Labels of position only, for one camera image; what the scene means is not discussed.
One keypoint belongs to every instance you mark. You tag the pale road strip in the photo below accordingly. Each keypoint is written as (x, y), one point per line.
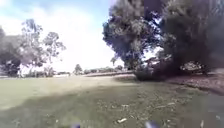
(106, 74)

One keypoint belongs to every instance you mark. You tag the dark round bush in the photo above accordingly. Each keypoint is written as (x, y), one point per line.
(144, 73)

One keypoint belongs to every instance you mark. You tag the small distant tree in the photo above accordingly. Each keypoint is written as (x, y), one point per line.
(78, 69)

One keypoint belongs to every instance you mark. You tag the green grass field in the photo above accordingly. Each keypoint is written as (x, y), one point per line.
(83, 96)

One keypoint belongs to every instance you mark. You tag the robot's own part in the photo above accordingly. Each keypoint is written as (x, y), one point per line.
(76, 126)
(151, 125)

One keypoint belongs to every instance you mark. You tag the group of tall pale trees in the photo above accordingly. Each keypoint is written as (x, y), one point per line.
(31, 50)

